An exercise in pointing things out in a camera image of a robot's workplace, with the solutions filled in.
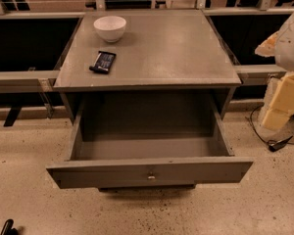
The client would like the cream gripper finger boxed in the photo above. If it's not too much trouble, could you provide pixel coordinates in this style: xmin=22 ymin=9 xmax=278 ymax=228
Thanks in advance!
xmin=255 ymin=32 xmax=278 ymax=58
xmin=261 ymin=72 xmax=294 ymax=130

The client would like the grey top drawer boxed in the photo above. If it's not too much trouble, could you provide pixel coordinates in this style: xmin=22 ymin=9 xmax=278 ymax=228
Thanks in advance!
xmin=47 ymin=92 xmax=253 ymax=189

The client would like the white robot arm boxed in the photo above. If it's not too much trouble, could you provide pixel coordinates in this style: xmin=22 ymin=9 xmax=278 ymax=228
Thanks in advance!
xmin=255 ymin=12 xmax=294 ymax=131

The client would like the grey drawer cabinet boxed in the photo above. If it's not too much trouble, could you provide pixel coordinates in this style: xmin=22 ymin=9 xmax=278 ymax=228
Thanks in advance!
xmin=53 ymin=9 xmax=242 ymax=193

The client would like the white ceramic bowl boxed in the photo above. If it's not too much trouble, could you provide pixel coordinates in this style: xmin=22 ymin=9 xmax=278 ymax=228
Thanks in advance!
xmin=93 ymin=16 xmax=126 ymax=42

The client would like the dark blue snack bar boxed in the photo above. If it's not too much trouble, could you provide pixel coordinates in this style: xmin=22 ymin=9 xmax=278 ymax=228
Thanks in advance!
xmin=89 ymin=51 xmax=116 ymax=74

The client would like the black object bottom left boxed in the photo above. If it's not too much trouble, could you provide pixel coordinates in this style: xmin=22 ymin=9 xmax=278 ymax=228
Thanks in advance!
xmin=0 ymin=219 xmax=20 ymax=235

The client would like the grey right rail beam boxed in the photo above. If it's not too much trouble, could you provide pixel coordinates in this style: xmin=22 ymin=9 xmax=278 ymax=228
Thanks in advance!
xmin=234 ymin=65 xmax=286 ymax=86

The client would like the grey rail beam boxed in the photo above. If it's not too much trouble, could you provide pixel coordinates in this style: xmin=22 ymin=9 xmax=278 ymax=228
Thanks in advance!
xmin=0 ymin=70 xmax=59 ymax=93
xmin=234 ymin=65 xmax=286 ymax=86

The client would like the black floor cable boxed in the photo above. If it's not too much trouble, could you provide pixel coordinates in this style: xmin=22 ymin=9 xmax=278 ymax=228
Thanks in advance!
xmin=249 ymin=105 xmax=294 ymax=153

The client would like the grey left rail beam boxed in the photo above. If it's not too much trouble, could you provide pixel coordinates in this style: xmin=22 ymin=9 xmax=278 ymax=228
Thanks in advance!
xmin=0 ymin=70 xmax=59 ymax=93

